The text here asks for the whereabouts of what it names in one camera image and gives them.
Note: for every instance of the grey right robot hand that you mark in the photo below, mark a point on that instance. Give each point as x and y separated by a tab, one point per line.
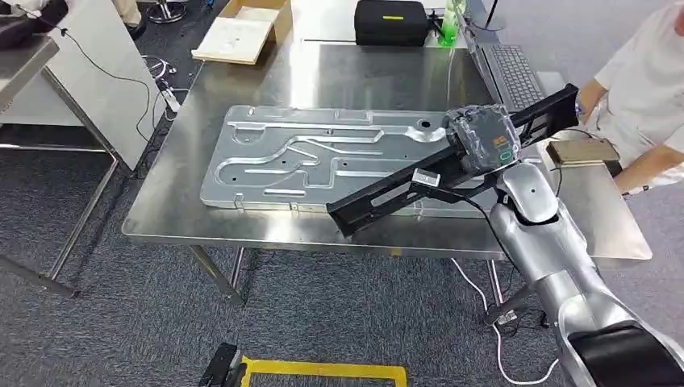
483	139

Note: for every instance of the black plastic perforated panel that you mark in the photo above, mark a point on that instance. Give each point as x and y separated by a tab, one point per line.
384	200

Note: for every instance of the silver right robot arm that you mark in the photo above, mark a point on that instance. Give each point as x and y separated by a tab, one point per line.
540	240

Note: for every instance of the grey laptop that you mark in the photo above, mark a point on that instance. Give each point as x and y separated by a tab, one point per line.
515	75

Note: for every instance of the green plastic bottle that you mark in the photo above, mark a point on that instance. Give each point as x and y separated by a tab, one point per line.
449	27

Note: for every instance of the black carrying case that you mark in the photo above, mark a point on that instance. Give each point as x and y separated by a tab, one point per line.
391	22

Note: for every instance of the stainless steel table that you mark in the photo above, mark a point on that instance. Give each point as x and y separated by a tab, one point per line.
347	75

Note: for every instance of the person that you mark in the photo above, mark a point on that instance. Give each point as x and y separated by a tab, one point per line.
649	80

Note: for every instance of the white table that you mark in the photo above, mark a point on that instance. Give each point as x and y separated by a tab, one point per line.
326	18

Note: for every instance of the stamped sheet metal panel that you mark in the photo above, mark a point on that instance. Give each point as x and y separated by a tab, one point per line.
278	160

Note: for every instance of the open cardboard box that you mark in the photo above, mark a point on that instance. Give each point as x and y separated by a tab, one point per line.
235	34

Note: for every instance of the white power strip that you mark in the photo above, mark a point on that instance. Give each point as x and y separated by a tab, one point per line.
170	99

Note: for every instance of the chair wheel base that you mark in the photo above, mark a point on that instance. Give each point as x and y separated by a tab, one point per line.
165	10

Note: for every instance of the black robot foot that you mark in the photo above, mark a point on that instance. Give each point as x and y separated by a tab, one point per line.
222	368

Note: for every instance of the white partition board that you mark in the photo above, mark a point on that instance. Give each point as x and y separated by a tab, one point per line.
107	91

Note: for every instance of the grey side table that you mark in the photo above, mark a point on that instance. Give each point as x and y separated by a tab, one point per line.
21	66

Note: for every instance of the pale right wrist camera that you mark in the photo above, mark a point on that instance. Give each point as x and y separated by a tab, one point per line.
426	177

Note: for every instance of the yellow floor tape frame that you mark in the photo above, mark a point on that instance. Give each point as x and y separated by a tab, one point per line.
320	368

